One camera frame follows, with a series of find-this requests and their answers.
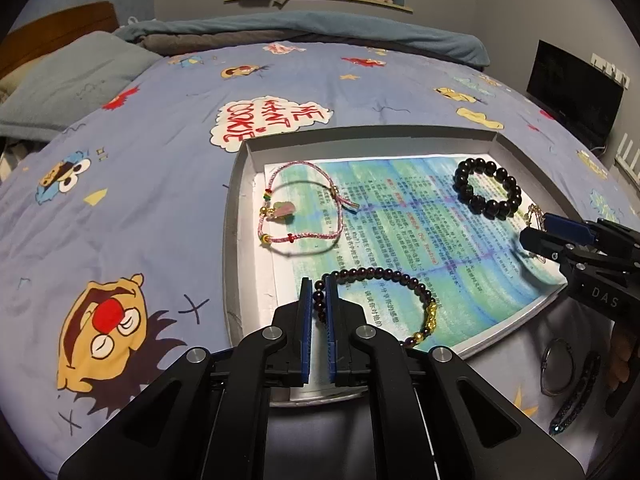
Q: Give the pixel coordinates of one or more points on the person's right hand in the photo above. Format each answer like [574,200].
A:
[620,365]

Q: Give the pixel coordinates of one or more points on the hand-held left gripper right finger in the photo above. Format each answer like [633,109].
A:
[332,330]

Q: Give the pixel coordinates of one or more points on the blue green printed paper sheet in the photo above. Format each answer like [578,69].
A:
[400,220]

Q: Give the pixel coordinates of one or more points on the white power strip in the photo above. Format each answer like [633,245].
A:
[611,67]

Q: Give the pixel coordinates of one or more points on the blue grey rolled duvet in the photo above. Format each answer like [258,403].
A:
[300,27]

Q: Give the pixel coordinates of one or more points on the beige pillow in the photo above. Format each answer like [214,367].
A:
[17,77]

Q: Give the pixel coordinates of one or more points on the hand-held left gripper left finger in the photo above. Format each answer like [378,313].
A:
[306,330]

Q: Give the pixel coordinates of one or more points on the black flat screen monitor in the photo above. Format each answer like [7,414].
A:
[575,90]

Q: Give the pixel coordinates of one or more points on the white router with antennas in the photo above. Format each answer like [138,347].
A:
[629,160]

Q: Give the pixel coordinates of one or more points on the grey blue pillow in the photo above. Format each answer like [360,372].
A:
[65,85]

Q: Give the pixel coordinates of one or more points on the shallow grey cardboard tray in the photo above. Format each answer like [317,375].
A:
[243,260]

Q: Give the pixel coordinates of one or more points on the blue cartoon printed bedsheet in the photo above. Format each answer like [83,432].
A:
[150,210]

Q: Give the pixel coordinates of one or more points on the black glitter bangle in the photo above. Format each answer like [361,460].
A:
[580,395]

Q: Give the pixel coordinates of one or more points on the silver metal bangle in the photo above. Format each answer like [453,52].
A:
[545,360]

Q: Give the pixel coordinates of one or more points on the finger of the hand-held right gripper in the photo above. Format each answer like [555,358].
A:
[567,225]
[542,244]

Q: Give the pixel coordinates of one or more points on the wooden headboard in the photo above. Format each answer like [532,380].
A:
[55,22]

